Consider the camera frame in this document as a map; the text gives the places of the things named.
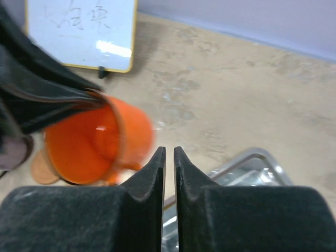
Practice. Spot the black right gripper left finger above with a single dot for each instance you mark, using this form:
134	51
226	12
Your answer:
126	217

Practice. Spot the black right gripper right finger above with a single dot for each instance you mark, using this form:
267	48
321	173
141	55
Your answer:
212	217

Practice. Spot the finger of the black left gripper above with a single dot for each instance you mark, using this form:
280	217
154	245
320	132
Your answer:
29	73
26	112

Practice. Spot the light wooden coaster bottom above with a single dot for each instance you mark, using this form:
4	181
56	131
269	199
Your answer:
42	172

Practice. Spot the orange glass cup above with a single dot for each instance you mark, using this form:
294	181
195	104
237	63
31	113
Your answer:
100	144

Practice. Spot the purple mug black rim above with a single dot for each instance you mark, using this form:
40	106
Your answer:
15	151

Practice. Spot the steel tray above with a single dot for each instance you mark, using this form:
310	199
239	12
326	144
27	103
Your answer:
253	167

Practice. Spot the white board with stand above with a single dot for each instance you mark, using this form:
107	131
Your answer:
84	34

